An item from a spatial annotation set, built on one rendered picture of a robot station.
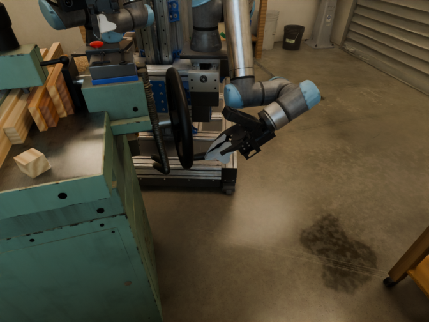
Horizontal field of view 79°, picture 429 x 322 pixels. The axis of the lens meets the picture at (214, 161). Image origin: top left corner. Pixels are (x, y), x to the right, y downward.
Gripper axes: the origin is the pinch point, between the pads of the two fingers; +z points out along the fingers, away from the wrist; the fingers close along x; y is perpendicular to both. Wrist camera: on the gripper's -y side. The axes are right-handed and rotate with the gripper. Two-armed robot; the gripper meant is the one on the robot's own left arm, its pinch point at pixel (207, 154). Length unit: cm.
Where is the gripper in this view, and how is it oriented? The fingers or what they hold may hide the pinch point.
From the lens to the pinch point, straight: 76.4
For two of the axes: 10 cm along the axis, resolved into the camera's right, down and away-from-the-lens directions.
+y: 4.9, 6.0, 6.4
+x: -2.8, -5.8, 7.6
